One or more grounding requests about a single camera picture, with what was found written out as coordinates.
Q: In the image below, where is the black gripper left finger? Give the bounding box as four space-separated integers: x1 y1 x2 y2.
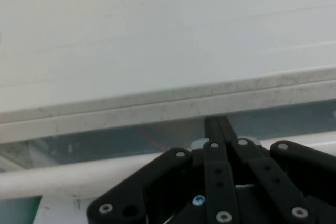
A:
87 118 240 224

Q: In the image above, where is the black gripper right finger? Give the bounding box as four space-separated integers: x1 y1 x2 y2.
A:
217 116 336 224

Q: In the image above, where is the white bar door handle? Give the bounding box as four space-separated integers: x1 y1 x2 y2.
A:
0 131 336 200

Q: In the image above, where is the white glass-windowed appliance door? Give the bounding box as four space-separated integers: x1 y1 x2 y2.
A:
0 68 336 224

